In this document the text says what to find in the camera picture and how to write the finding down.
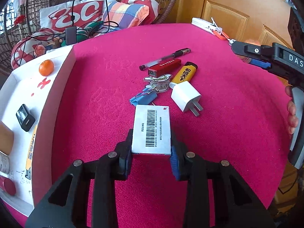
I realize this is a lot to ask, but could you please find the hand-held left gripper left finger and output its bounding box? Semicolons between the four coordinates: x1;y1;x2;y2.
25;128;134;228

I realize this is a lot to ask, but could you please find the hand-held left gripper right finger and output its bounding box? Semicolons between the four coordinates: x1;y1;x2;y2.
170;132;277;228

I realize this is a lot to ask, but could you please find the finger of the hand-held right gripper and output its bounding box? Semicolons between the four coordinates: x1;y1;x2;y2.
230;40;276;60
249;59;271;69

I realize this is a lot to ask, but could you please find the white box with barcode label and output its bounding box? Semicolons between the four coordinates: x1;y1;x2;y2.
131;104;172;155

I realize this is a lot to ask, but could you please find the white cardboard box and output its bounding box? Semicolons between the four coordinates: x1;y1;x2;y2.
0;45;76;218

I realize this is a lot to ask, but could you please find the black charger cube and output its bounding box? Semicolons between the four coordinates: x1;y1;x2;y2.
16;104;36;132

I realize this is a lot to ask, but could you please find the small white bottle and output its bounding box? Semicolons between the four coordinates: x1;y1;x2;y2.
0;151;10;175

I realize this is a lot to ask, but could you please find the person's right hand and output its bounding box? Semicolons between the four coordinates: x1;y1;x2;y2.
285;85;299;135

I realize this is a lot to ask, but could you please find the wooden panelled door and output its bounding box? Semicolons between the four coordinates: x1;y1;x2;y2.
164;0;304;53

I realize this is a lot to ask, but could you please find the yellow lighter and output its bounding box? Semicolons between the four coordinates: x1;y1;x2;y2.
169;62;198;88

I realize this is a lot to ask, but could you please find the white charger plug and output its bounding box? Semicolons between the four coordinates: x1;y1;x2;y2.
171;81;204;117

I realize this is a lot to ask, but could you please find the black pen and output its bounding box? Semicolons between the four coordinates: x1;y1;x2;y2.
139;48;192;71

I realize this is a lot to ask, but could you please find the red metal lighter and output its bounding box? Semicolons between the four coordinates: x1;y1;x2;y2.
148;58;182;78

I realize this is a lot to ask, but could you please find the magenta table cloth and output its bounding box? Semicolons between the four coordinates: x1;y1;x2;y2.
25;22;295;228

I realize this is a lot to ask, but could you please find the red white patterned cushion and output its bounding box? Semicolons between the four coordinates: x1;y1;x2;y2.
120;0;161;24
11;28;61;68

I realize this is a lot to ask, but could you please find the plaid striped cushion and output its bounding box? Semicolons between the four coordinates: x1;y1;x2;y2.
102;1;150;29

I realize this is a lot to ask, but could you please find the red rounded object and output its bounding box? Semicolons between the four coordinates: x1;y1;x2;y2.
0;176;17;196

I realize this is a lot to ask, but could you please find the brown block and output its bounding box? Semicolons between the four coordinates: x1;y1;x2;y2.
0;121;15;155

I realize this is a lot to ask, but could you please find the orange tangerine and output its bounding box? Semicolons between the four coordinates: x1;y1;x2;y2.
39;59;55;77

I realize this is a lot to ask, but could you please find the black power adapter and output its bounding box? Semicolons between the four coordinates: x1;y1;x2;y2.
65;27;78;45

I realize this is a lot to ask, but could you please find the green patterned cloth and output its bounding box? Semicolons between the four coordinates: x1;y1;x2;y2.
60;21;105;47

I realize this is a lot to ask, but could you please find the white pillow with red print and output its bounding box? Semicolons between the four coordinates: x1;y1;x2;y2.
40;0;117;32

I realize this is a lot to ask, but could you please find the orange strap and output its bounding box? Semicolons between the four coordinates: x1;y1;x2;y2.
212;27;230;41

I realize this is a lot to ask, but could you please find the cartoon figure keychain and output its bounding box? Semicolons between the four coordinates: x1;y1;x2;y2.
142;74;172;93

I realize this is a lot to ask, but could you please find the black cable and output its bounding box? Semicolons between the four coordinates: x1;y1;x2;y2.
12;0;121;67

